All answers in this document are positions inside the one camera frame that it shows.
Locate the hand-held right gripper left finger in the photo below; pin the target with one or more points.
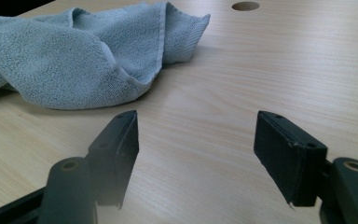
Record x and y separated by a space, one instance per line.
118 155

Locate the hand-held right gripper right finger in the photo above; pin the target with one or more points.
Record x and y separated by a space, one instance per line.
286 161

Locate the light blue towel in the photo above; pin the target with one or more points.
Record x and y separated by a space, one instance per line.
74 62

